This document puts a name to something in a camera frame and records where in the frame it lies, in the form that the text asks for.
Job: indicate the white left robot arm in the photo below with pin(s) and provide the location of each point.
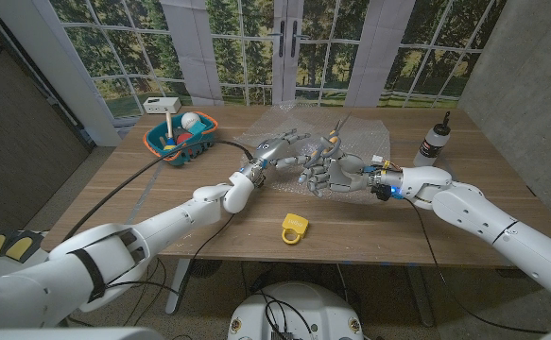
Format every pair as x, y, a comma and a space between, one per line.
114, 250

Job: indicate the grey tape strip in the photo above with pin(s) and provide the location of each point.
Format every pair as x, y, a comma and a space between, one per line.
145, 189

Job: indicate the clear dispenser bottle black cap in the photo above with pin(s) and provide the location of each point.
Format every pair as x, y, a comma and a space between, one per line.
431, 144

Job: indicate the red round toy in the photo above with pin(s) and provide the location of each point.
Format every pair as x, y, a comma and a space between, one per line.
184, 138

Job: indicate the white power box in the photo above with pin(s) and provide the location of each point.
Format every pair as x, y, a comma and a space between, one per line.
161, 105

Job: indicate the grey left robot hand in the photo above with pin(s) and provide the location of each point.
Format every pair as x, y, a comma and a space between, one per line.
272, 148

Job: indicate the yellow padlock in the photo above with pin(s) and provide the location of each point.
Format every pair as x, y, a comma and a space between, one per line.
296, 223

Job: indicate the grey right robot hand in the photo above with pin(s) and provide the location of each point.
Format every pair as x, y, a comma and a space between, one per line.
343, 175

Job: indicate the black ribbed round object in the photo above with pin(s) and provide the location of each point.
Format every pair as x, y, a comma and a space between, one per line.
206, 267

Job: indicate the grey table leg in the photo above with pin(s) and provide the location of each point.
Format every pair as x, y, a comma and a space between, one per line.
419, 297

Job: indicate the clear bubble wrap sheet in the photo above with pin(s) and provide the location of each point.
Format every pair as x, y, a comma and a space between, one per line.
365, 137

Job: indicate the teal basket orange rim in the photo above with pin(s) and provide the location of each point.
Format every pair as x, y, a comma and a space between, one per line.
154, 141

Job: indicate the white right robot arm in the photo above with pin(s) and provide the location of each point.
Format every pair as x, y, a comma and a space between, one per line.
483, 212

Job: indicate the teal block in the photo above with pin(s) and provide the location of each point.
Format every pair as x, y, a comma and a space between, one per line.
197, 128

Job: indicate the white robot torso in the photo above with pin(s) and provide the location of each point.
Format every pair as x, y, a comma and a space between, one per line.
313, 302

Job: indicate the white baseball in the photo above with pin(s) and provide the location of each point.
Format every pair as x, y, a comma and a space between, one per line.
190, 121

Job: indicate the printed forest window backdrop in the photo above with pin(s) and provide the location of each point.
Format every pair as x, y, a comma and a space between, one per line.
350, 47

